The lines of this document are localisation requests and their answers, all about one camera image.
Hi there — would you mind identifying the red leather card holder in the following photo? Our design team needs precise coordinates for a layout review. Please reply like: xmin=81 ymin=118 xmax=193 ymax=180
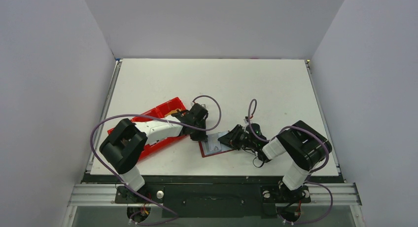
xmin=199 ymin=131 xmax=233 ymax=158

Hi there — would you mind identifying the grey credit card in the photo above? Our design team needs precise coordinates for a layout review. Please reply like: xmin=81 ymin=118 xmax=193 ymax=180
xmin=203 ymin=144 xmax=222 ymax=155

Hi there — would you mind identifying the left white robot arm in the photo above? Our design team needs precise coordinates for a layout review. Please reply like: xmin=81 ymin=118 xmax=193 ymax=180
xmin=99 ymin=104 xmax=209 ymax=191

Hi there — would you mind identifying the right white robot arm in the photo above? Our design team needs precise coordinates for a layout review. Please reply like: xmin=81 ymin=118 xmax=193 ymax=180
xmin=218 ymin=120 xmax=332 ymax=191

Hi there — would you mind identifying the gold credit card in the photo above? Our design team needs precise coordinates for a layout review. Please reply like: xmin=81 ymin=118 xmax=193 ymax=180
xmin=165 ymin=110 xmax=182 ymax=118

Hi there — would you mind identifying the red plastic tray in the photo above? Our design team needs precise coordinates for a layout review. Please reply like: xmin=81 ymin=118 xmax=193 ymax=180
xmin=99 ymin=97 xmax=186 ymax=166

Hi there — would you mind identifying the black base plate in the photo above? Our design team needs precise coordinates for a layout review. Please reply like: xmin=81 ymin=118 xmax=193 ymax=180
xmin=81 ymin=173 xmax=330 ymax=219

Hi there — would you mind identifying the aluminium frame rail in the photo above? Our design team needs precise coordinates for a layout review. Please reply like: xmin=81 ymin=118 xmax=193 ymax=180
xmin=62 ymin=183 xmax=366 ymax=227

